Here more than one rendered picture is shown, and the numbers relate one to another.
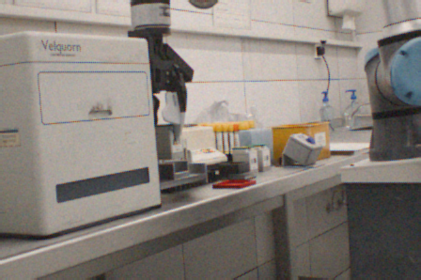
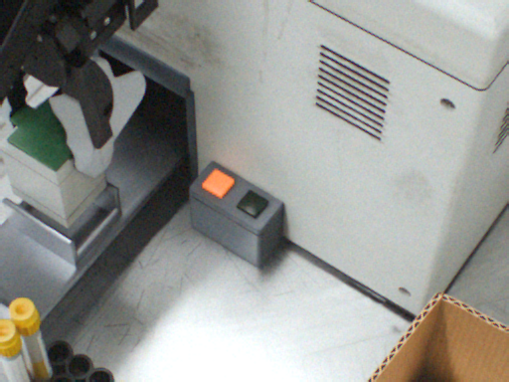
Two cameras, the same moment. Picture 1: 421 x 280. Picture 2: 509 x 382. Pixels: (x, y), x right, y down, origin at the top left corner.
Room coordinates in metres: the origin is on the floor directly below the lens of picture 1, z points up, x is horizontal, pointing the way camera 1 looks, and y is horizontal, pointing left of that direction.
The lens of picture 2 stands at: (1.71, 0.21, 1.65)
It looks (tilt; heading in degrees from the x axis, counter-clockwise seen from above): 59 degrees down; 181
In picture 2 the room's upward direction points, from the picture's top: 1 degrees clockwise
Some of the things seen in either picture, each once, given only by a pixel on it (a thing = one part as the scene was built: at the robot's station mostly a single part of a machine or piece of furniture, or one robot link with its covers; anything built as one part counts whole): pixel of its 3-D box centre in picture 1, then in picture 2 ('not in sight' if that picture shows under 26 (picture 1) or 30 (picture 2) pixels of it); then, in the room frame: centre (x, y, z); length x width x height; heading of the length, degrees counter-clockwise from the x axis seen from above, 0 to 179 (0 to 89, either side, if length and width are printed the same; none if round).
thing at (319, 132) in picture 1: (299, 142); not in sight; (1.84, -0.25, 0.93); 0.13 x 0.13 x 0.10; 56
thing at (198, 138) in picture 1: (168, 148); not in sight; (1.81, 0.11, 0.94); 0.30 x 0.24 x 0.12; 48
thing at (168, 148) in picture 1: (166, 142); (54, 162); (1.26, 0.08, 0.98); 0.05 x 0.04 x 0.06; 57
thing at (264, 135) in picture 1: (257, 147); not in sight; (1.75, -0.13, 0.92); 0.10 x 0.07 x 0.10; 142
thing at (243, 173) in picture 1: (234, 170); not in sight; (1.52, -0.06, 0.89); 0.09 x 0.05 x 0.04; 55
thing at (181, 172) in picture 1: (163, 176); (86, 191); (1.24, 0.09, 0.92); 0.21 x 0.07 x 0.05; 147
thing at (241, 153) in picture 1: (244, 160); not in sight; (1.59, -0.09, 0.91); 0.05 x 0.04 x 0.07; 57
